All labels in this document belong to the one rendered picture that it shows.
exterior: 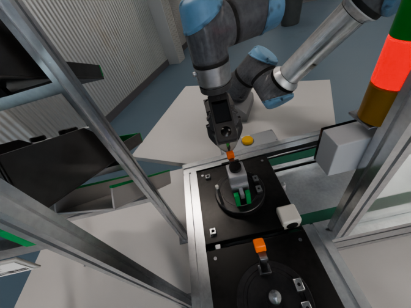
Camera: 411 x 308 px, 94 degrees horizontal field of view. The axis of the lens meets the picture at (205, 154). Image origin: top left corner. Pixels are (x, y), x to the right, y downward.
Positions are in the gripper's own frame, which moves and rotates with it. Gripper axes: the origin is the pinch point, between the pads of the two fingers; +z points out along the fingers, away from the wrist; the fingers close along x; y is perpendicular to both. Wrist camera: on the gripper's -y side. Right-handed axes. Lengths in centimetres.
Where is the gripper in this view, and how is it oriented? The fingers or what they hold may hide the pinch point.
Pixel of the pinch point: (229, 151)
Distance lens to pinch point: 55.3
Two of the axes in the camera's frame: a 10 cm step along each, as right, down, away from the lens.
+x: -9.7, 2.5, 0.6
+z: 2.2, 6.8, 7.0
